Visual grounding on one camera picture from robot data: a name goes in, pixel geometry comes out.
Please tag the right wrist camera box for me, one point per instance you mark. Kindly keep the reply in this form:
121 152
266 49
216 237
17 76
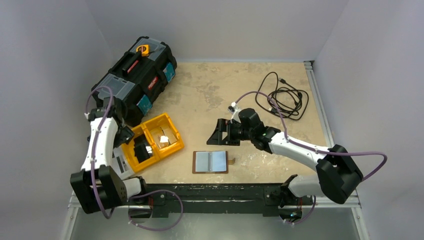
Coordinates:
234 110

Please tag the yellow plastic divided bin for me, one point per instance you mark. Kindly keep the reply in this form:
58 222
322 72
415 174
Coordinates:
153 141

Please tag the black plastic toolbox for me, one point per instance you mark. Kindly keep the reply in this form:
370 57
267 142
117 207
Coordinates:
139 80

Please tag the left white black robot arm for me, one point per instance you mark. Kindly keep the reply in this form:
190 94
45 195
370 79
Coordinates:
101 183

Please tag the orange tape measure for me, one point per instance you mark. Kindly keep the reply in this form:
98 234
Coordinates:
143 49

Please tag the white card under stack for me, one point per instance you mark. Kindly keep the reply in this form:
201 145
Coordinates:
163 136

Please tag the card in left compartment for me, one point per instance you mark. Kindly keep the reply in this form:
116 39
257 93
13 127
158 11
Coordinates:
142 149

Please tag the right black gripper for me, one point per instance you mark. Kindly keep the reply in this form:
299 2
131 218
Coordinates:
228 132

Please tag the aluminium right side rail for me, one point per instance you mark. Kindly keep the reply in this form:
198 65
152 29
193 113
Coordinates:
308 65

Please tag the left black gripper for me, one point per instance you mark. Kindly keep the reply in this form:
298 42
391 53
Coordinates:
125 136

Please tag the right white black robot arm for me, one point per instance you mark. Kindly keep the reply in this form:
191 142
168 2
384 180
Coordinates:
336 174

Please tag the aluminium front frame rail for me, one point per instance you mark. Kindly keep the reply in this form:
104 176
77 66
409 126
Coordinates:
212 198

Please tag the brown leather card holder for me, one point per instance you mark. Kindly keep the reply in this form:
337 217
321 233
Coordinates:
211 162

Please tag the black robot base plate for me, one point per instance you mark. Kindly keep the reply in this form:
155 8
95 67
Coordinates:
215 198

